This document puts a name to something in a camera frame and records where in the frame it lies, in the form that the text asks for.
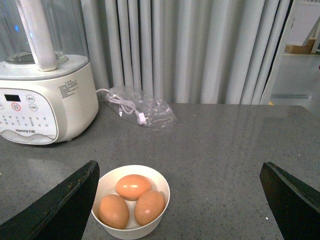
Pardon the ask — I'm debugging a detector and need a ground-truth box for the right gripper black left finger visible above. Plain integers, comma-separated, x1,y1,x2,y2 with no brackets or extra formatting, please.
0,160,100,240

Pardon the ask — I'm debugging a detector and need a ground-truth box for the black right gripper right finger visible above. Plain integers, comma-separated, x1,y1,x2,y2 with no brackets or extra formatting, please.
259,162,320,240

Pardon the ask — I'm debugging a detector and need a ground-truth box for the brown egg in bowl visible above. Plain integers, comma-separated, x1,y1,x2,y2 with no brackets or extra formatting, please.
134,190,165,226
115,174,152,201
98,194,130,229

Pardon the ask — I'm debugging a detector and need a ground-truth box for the cardboard box in background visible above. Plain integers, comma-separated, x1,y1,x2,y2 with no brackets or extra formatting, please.
284,38,316,54

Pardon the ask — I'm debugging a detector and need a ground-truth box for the white round bowl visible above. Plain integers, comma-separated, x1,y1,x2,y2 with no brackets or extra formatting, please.
91,165,170,240

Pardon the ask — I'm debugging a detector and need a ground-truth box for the white Joyoung blender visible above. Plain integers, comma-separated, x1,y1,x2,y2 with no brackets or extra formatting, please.
0,0,99,145

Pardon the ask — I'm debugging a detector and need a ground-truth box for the clear plastic bag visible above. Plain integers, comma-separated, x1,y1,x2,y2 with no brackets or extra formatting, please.
105,86,177,129

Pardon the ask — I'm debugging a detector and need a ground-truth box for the white power cable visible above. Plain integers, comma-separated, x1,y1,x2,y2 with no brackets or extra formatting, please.
96,88,147,126

